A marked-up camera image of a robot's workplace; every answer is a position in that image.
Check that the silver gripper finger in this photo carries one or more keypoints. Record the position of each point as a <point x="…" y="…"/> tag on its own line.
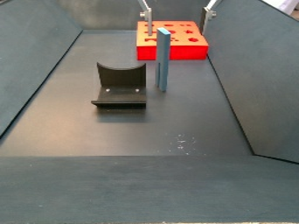
<point x="208" y="13"/>
<point x="146" y="14"/>

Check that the blue double-square peg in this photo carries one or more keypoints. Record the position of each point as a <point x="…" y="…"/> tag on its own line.
<point x="163" y="47"/>

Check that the black curved holder stand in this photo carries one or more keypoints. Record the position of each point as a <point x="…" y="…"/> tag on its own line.
<point x="122" y="86"/>

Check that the red shape-sorting board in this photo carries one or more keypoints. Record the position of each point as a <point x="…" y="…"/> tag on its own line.
<point x="188" y="44"/>

